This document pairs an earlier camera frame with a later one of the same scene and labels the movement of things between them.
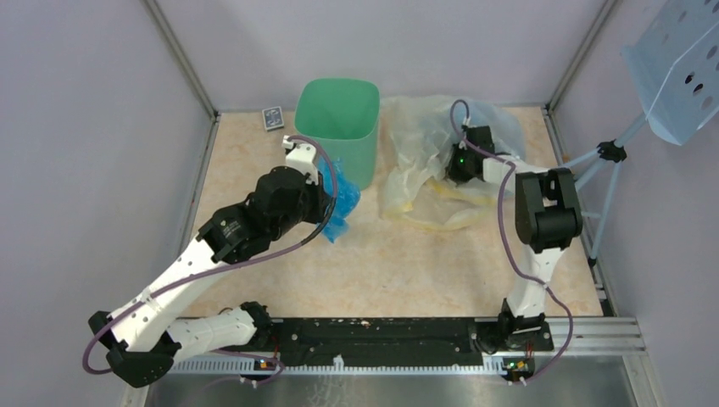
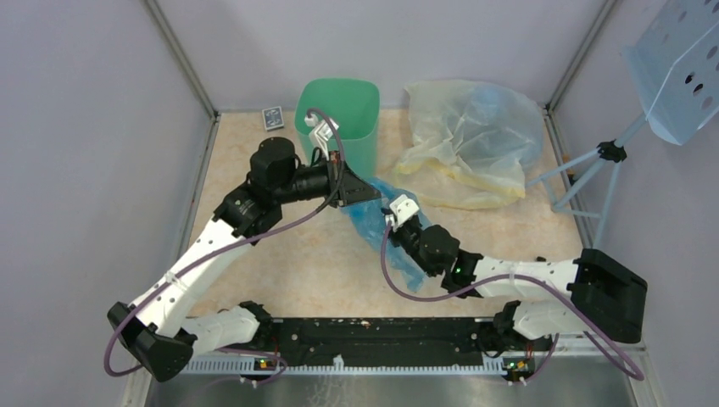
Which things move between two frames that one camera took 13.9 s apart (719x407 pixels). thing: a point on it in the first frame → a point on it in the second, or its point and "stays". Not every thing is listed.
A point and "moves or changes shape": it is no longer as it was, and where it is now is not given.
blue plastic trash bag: x=348 y=197 moves or changes shape
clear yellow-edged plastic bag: x=418 y=134 moves or changes shape
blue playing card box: x=273 y=118 stays
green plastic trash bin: x=342 y=114 stays
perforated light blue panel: x=675 y=64 stays
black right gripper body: x=457 y=167 → x=409 y=236
